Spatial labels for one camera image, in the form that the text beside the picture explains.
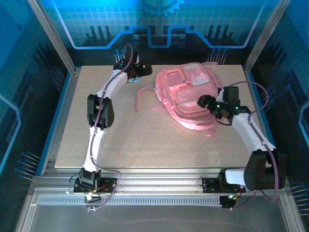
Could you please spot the pink student backpack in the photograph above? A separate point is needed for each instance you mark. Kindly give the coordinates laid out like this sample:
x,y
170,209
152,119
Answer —
x,y
188,96

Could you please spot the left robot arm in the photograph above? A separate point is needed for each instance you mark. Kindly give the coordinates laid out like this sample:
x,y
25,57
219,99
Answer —
x,y
95,142

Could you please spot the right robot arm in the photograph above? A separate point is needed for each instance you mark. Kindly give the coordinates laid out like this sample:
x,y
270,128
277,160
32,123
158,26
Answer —
x,y
248,133

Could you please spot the small controller board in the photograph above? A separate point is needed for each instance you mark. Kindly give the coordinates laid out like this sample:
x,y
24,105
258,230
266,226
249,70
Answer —
x,y
227,203
90,197

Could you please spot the grey metal lower tray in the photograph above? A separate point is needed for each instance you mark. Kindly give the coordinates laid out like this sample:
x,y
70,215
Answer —
x,y
157,217

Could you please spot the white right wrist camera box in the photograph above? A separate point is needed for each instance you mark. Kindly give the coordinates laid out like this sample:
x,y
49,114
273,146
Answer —
x,y
220,94

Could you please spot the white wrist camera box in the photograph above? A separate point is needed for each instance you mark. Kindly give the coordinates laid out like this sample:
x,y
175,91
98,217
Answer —
x,y
137,58
220,94

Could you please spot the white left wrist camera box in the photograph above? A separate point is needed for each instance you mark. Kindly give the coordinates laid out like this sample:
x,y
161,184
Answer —
x,y
137,58

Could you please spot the aluminium table side rail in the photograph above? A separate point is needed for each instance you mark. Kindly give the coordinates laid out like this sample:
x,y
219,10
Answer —
x,y
254,96
68,96

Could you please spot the aluminium frame post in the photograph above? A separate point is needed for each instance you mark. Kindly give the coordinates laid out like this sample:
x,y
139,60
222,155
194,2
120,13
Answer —
x,y
265,36
53,36

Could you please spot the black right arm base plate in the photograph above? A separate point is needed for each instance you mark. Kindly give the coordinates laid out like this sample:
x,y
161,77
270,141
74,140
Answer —
x,y
210,184

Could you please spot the aluminium front rail beam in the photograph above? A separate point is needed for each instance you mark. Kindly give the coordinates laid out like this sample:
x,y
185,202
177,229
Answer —
x,y
157,176

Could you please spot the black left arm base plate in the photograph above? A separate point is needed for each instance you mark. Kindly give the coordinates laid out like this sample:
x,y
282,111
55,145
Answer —
x,y
108,184

